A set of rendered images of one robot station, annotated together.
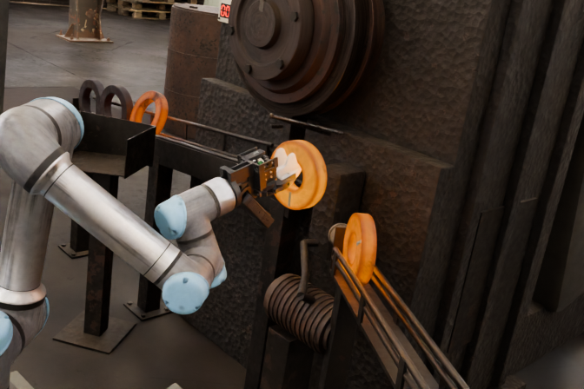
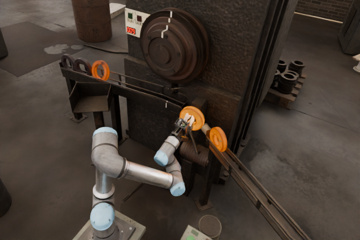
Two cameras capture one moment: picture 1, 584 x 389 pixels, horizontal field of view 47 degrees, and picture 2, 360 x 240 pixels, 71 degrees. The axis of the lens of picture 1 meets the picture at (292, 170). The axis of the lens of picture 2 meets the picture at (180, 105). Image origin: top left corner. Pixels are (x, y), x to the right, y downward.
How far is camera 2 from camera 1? 0.73 m
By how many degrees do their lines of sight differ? 25
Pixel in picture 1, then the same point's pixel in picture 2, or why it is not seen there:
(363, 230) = (222, 137)
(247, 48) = (154, 61)
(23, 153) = (113, 169)
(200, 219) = (171, 156)
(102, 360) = not seen: hidden behind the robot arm
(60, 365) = not seen: hidden behind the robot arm
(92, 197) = (141, 173)
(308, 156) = (197, 114)
